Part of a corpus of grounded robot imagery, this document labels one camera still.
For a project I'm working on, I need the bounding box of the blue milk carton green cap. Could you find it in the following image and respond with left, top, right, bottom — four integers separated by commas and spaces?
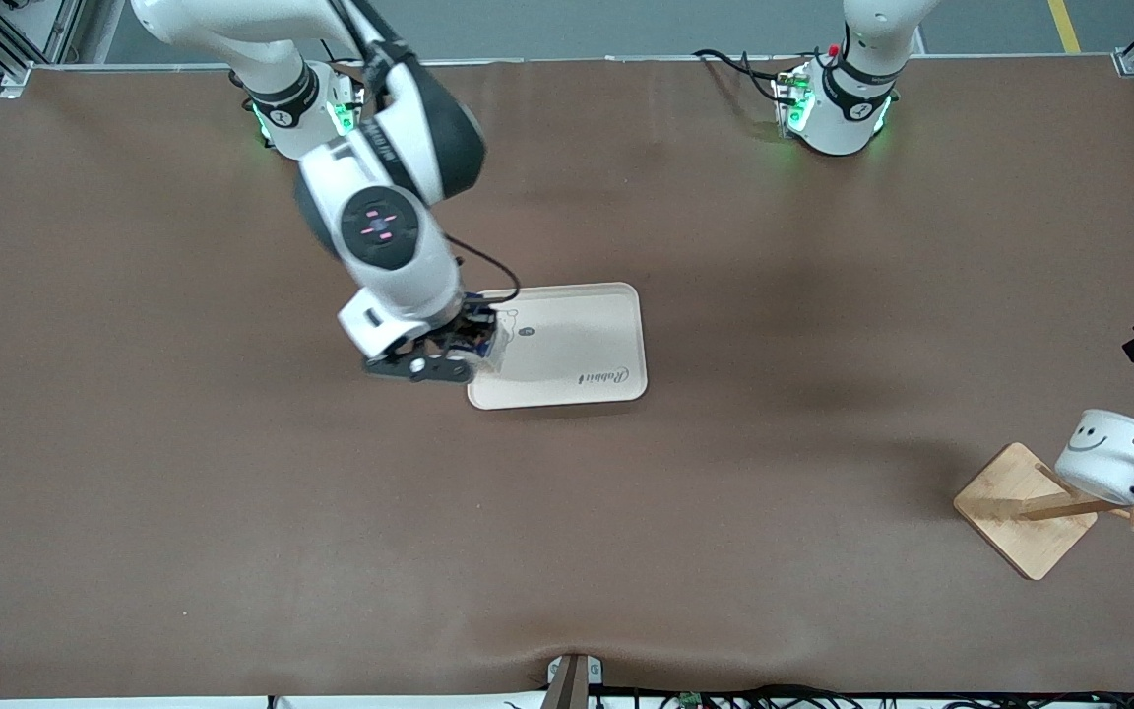
464, 295, 517, 375

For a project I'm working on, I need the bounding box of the white smiley cup black handle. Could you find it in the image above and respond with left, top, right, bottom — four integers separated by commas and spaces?
1054, 409, 1134, 505

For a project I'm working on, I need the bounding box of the wooden cup rack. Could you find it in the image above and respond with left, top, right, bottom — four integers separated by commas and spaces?
954, 440, 1134, 582

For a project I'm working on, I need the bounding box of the cream plastic tray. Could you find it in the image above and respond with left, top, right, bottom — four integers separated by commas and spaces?
467, 283, 649, 411

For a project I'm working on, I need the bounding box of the brown table mat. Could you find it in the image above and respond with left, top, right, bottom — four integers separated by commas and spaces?
0, 54, 1134, 702

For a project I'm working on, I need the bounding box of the table edge camera mount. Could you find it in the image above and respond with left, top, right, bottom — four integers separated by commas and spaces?
542, 653, 605, 709

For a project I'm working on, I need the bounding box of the black left base cable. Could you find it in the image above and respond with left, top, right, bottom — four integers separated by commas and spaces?
693, 49, 789, 104

